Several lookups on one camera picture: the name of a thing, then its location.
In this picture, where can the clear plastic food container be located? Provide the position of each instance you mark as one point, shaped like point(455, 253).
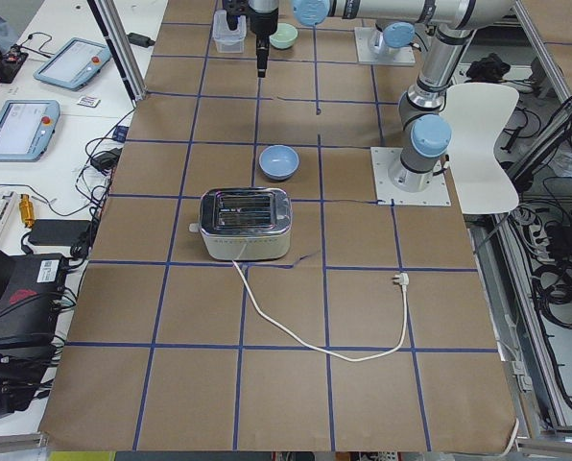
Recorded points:
point(228, 41)

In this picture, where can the aluminium frame post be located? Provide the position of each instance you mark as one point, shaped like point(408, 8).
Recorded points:
point(110, 25)

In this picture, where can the blue bowl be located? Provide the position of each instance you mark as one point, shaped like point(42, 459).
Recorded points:
point(279, 162)

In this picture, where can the green bowl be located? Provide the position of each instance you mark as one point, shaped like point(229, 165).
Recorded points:
point(284, 37)

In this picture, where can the small printed card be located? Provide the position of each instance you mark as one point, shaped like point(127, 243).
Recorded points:
point(90, 102)

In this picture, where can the teach pendant tablet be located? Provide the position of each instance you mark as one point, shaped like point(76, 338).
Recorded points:
point(26, 128)
point(75, 64)

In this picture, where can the black power brick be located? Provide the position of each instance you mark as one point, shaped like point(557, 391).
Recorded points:
point(56, 232)

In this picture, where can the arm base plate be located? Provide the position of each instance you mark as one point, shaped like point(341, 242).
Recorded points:
point(397, 186)
point(373, 50)

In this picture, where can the near teach pendant tablet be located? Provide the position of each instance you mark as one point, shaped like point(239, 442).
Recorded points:
point(26, 128)

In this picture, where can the far teach pendant tablet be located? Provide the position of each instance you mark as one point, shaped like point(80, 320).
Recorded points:
point(75, 64)

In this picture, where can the cream steel toaster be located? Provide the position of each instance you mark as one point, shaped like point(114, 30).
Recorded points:
point(245, 224)

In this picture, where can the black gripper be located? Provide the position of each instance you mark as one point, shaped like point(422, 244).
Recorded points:
point(263, 21)

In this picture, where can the black power adapter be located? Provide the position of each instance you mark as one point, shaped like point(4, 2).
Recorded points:
point(140, 40)

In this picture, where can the white plastic chair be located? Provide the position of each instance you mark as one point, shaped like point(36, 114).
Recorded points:
point(477, 114)

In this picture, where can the black laptop computer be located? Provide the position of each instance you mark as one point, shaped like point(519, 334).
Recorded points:
point(29, 287)

